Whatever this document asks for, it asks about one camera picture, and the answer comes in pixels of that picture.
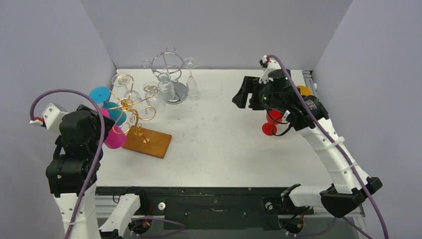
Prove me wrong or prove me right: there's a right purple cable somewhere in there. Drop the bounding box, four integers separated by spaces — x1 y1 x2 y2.
266 54 390 239

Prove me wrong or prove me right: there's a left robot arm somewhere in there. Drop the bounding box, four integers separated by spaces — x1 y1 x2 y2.
46 105 148 239

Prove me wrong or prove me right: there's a silver wire glass rack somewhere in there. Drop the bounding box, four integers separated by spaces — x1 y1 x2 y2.
141 47 191 105

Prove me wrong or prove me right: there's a clear champagne flute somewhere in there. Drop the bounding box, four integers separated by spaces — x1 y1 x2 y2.
183 58 199 100

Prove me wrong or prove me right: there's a clear patterned glass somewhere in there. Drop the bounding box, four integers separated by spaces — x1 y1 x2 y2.
143 82 166 113
158 73 175 101

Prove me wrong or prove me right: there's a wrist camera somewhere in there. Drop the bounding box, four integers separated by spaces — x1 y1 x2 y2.
258 55 281 84
29 103 69 135

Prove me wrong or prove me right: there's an aluminium table rail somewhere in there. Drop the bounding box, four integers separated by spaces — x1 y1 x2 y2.
302 70 317 97

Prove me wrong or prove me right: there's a pink wine glass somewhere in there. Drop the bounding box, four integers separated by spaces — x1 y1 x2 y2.
101 109 126 149

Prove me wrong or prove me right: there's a wooden rack base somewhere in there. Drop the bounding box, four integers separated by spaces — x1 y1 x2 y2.
122 126 172 159

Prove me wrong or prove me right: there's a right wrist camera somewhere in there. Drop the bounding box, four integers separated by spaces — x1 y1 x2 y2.
258 55 281 84

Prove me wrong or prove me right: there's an orange cup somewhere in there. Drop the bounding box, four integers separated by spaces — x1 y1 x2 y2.
297 85 312 96

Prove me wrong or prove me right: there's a red wine glass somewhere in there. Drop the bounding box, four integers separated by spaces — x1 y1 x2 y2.
262 110 282 136

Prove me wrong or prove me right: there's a gold wire glass rack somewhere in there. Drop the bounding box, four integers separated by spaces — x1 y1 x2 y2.
111 91 156 134

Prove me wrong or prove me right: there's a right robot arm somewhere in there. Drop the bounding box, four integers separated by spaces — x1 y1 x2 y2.
232 69 382 218

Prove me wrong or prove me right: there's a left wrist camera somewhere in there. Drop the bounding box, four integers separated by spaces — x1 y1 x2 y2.
29 103 69 135

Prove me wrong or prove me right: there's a blue wine glass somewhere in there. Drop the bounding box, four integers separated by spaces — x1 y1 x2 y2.
89 86 127 126

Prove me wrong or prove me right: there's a clear glass on gold rack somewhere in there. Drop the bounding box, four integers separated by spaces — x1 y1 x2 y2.
111 73 141 104

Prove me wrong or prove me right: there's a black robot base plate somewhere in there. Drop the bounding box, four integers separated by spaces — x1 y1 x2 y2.
96 186 314 231

